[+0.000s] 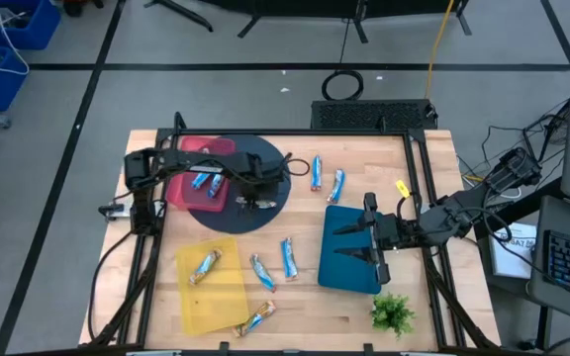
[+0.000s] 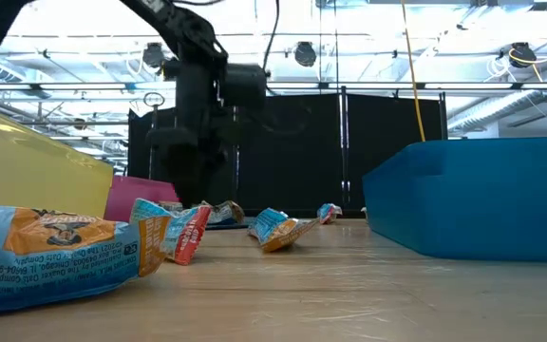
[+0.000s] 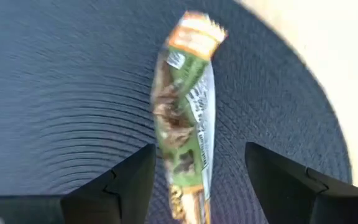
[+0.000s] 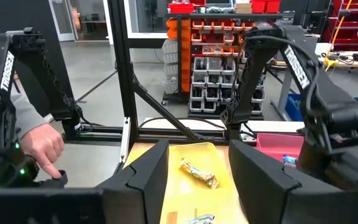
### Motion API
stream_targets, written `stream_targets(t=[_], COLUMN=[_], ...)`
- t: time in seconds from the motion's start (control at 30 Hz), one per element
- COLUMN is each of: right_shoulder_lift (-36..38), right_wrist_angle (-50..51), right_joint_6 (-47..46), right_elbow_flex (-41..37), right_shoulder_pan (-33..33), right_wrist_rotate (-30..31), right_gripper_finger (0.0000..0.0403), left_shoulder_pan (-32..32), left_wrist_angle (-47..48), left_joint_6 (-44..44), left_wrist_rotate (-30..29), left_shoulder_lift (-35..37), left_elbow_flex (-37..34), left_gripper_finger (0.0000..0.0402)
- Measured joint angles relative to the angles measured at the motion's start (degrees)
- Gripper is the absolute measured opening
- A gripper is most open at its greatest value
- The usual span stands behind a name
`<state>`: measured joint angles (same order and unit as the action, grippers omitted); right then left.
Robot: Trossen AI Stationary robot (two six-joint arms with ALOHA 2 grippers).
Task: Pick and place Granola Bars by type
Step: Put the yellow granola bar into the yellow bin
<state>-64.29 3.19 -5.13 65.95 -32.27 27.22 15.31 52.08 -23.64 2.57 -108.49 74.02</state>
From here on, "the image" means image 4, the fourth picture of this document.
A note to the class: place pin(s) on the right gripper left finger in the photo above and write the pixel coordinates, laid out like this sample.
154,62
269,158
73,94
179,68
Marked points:
145,193

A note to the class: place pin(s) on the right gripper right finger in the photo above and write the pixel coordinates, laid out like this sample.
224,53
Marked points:
259,186

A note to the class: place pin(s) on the blue granola bar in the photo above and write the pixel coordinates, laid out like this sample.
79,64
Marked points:
289,160

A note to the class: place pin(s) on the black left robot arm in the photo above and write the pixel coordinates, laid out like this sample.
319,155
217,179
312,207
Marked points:
322,102

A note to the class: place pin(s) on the person's forearm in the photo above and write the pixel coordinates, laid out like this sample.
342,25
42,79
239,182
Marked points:
26,115

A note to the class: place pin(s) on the yellow plastic tray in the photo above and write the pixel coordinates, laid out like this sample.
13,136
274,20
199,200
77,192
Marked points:
185,199

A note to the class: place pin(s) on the red plastic tray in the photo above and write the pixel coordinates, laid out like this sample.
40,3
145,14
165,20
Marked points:
275,144

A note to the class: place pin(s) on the white light bar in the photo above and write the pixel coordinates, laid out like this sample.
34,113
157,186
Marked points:
125,140

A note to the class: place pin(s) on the person's hand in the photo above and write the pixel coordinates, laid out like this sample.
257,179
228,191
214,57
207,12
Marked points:
42,143

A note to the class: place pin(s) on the black shelf with small bins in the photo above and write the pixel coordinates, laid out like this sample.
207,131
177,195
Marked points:
213,68

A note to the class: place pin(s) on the red storage rack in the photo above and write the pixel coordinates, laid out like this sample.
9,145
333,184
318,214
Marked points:
353,23

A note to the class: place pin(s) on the cardboard box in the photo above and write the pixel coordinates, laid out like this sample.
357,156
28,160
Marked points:
243,8

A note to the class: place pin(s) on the red bin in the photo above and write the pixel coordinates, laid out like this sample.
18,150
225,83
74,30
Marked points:
181,8
266,6

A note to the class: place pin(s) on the black aluminium table frame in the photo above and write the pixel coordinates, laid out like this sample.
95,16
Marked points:
123,62

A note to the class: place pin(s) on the white window frame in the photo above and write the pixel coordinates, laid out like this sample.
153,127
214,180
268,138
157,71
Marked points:
148,35

